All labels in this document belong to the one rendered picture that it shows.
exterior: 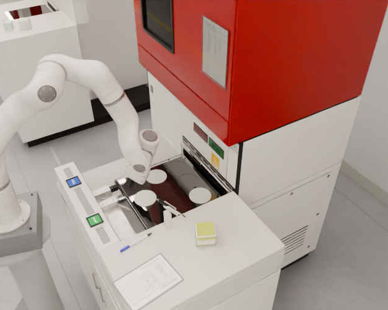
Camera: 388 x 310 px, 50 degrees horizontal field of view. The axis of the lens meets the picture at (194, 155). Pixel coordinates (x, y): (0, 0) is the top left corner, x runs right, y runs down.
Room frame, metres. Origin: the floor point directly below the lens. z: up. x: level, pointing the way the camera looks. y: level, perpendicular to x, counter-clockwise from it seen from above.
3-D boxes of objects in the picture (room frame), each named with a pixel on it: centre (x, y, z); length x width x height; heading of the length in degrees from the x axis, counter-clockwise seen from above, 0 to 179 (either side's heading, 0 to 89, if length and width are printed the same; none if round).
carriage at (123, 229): (1.21, 0.34, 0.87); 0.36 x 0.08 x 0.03; 31
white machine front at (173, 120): (1.64, 0.03, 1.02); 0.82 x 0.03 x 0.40; 31
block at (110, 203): (1.28, 0.38, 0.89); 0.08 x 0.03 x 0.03; 121
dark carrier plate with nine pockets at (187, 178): (1.36, 0.12, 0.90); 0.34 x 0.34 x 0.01; 31
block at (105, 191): (1.35, 0.42, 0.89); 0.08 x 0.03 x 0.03; 121
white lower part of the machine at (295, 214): (1.82, -0.26, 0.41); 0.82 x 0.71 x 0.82; 31
